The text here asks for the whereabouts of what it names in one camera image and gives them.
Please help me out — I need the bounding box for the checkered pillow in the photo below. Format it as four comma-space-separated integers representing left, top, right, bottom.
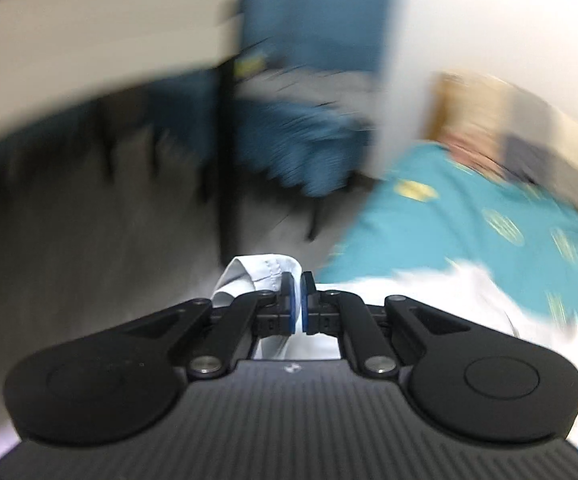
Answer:
427, 70, 578, 211

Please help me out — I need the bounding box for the white desk with black legs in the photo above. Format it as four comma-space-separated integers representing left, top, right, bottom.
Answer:
0, 0, 238, 261

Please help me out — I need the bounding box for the blue covered chair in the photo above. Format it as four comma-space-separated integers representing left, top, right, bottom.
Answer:
236, 0, 393, 240

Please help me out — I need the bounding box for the grey cloth on chair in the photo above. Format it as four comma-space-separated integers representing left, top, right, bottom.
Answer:
237, 67, 376, 116

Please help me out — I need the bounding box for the teal patterned bed sheet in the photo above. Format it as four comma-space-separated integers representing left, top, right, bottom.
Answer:
313, 142, 578, 463

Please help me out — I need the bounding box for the white t-shirt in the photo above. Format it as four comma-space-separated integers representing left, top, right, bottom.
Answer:
212, 254, 578, 448

